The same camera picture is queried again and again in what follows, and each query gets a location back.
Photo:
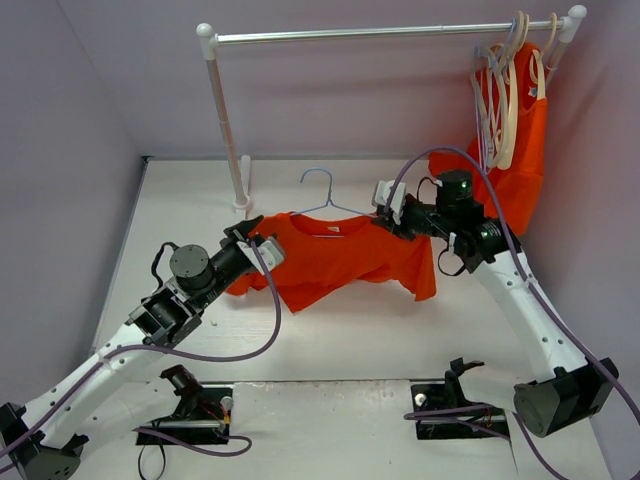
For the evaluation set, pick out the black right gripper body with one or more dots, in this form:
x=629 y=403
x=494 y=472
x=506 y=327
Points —
x=400 y=226

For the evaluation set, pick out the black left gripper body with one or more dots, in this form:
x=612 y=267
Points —
x=242 y=240

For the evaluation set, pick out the orange t shirt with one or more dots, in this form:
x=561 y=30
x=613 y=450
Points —
x=518 y=188
x=322 y=256

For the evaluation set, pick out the light blue wire hanger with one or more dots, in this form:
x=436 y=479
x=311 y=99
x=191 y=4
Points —
x=325 y=200

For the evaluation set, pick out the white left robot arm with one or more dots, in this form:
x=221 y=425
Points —
x=49 y=436

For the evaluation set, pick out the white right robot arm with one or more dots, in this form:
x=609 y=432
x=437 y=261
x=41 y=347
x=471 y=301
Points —
x=566 y=385

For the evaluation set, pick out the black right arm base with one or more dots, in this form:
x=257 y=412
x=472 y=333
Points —
x=440 y=411

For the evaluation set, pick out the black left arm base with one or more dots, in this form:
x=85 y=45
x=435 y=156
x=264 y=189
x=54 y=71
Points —
x=202 y=411

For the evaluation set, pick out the hanging orange t shirt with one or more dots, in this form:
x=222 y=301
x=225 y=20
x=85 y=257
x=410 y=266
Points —
x=518 y=188

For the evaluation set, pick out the cream plastic hanger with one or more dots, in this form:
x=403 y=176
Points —
x=503 y=123

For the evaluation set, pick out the grey plastic hanger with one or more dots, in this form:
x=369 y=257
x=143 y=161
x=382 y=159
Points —
x=491 y=106

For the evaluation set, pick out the cream hanger with shirt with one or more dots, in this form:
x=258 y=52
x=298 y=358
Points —
x=536 y=66

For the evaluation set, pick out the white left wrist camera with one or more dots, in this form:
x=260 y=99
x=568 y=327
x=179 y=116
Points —
x=264 y=257

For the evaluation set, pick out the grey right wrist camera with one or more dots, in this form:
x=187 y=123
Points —
x=389 y=200

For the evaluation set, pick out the lavender wire hanger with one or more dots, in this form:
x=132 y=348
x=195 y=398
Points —
x=494 y=83

